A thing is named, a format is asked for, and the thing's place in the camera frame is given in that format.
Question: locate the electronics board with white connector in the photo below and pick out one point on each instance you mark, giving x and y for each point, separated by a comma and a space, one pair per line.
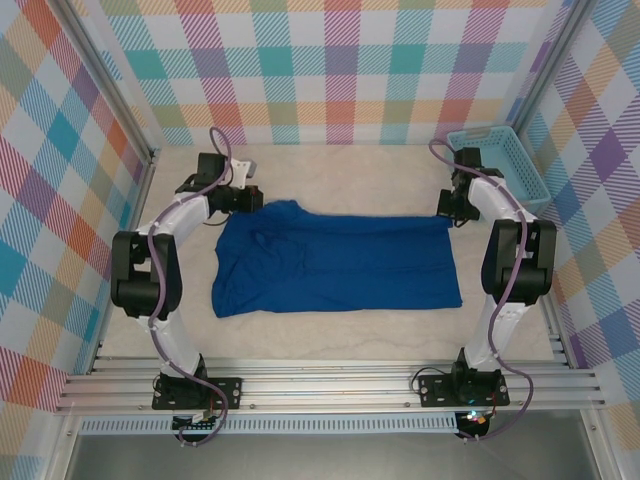
197, 422

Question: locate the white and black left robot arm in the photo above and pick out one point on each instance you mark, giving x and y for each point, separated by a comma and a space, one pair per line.
135, 270

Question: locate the electronics board with lit leds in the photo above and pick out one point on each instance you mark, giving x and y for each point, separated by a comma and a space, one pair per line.
475, 420

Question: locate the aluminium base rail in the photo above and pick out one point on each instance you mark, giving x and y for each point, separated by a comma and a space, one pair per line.
325, 387

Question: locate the aluminium frame bar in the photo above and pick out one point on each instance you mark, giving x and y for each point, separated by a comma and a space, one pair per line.
62, 450
597, 450

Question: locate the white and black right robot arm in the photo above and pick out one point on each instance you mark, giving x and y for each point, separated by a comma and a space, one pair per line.
535, 260

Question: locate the blue printed t-shirt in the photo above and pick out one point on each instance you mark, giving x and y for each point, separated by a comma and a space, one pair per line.
340, 265

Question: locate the light blue plastic basket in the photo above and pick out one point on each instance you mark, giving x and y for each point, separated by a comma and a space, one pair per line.
520, 165

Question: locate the grey metal sheet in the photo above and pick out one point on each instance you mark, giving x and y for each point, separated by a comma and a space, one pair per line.
325, 457

